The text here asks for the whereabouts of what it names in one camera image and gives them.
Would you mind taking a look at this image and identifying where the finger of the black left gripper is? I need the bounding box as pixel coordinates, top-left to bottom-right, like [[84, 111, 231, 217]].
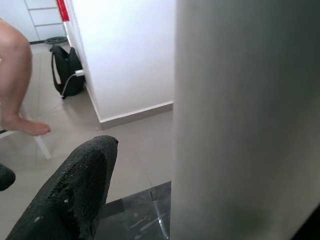
[[0, 163, 16, 192]]

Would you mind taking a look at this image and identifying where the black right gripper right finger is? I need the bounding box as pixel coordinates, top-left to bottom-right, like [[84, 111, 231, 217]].
[[298, 211, 320, 240]]

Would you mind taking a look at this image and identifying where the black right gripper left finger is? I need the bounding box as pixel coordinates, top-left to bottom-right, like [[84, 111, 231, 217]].
[[4, 134, 120, 240]]

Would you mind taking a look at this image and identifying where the white threaded plastic table leg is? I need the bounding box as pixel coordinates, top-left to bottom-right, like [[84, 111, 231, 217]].
[[169, 0, 320, 240]]

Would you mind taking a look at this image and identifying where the person bare leg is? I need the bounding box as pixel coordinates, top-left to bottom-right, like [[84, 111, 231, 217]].
[[0, 17, 52, 137]]

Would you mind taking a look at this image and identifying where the black backpack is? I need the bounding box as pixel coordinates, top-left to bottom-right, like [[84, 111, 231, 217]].
[[50, 44, 86, 100]]

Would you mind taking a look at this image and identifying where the black weight plate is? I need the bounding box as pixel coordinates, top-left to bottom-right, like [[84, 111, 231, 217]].
[[44, 36, 69, 46]]

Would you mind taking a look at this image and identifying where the white drawer cabinet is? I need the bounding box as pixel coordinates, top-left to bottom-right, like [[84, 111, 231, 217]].
[[23, 0, 68, 43]]

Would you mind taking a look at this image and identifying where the red white pole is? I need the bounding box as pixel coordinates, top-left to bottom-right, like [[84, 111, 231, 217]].
[[56, 0, 75, 50]]

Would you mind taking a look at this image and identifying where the white charger cable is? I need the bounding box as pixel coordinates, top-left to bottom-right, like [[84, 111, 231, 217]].
[[61, 69, 85, 98]]

